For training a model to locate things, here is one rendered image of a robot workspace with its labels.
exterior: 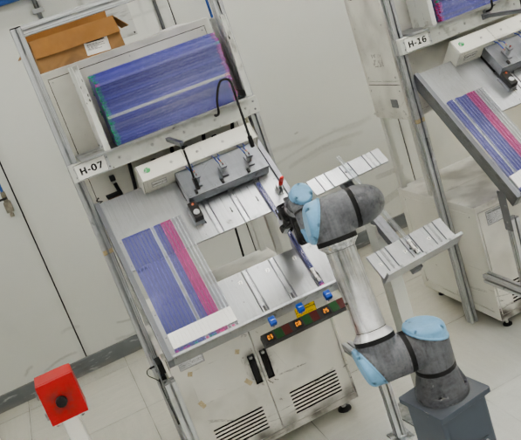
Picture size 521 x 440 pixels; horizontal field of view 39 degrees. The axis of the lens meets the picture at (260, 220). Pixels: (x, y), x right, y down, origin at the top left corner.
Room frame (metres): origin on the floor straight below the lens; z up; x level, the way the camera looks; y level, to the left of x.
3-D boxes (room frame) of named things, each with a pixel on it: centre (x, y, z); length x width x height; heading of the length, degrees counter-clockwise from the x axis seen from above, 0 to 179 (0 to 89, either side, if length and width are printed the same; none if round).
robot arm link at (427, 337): (1.80, -0.32, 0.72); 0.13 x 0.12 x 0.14; 95
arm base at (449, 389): (1.80, -0.33, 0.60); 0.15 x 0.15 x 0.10
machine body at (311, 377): (2.94, 0.27, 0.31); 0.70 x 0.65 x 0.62; 105
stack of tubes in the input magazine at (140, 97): (2.84, 0.18, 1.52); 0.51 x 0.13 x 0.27; 105
